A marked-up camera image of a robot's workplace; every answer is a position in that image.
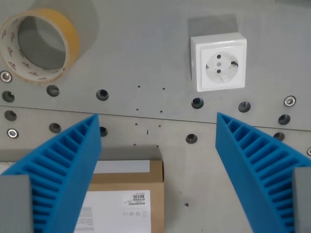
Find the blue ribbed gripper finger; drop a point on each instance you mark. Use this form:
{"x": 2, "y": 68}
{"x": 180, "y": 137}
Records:
{"x": 243, "y": 155}
{"x": 73, "y": 155}

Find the silver hex socket bolt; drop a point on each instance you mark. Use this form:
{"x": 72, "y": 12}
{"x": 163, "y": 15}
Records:
{"x": 6, "y": 77}
{"x": 12, "y": 133}
{"x": 289, "y": 101}

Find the brown cardboard box with labels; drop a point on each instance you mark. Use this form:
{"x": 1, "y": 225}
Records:
{"x": 155, "y": 194}

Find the yellow printed adhesive tape roll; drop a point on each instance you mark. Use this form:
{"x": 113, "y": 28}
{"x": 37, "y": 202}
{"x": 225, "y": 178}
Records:
{"x": 71, "y": 32}

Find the white wall socket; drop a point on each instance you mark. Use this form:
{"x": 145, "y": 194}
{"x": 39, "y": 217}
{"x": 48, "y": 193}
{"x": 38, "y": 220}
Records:
{"x": 219, "y": 63}

